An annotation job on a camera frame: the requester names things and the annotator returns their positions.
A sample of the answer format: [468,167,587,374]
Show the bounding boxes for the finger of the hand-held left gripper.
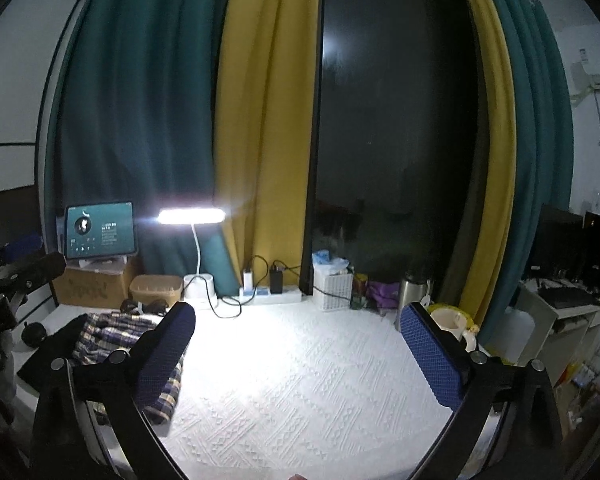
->
[7,251,67,293]
[0,236,46,261]

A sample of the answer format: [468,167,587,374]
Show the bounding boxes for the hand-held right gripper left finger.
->
[30,301,197,480]

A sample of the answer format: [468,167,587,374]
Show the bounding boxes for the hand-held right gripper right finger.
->
[400,301,566,480]

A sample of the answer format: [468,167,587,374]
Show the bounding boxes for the blue plaid pants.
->
[72,310,186,426]

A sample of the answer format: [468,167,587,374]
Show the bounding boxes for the cream mug with bear print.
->
[429,306,478,356]

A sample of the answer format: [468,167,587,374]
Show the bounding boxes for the cardboard box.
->
[50,255,140,307]

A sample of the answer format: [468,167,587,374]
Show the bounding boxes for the black cloth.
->
[17,312,111,411]

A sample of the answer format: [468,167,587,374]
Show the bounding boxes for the steel tumbler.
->
[395,272,433,333]

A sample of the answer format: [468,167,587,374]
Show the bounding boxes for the white desk lamp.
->
[156,207,227,313]

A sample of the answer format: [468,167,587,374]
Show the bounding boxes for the purple cloth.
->
[367,280,400,311]

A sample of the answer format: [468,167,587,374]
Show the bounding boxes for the brown jar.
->
[352,273,370,306]

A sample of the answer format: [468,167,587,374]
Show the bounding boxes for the grey computer desk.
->
[500,277,600,386]

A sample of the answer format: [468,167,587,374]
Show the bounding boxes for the white perforated basket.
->
[312,264,355,312]

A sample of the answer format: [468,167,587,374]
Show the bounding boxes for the white textured tablecloth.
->
[10,295,486,480]

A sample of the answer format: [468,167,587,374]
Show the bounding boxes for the white power strip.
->
[239,285,302,306]

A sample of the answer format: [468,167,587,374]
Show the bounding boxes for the blue tissue packet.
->
[312,250,350,273]

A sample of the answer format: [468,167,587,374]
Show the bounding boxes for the black keyboard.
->
[537,282,598,308]

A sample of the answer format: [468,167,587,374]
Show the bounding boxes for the teal curtain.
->
[477,0,576,346]
[40,0,241,296]

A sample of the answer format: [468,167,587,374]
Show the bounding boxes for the dark window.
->
[305,0,486,306]

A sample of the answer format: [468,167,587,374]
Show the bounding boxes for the black cable bundle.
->
[120,297,171,316]

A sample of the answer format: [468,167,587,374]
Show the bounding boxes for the black lamp cable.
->
[211,295,243,320]

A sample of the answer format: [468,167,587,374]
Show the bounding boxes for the black charger cable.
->
[275,260,341,301]

